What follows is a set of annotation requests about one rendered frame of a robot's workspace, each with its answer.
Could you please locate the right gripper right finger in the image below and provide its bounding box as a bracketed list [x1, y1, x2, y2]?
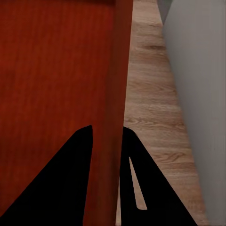
[119, 127, 198, 226]

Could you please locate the storage box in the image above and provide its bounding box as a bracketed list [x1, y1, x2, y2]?
[0, 0, 133, 226]

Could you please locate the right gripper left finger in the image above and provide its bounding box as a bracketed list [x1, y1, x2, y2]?
[0, 125, 93, 226]

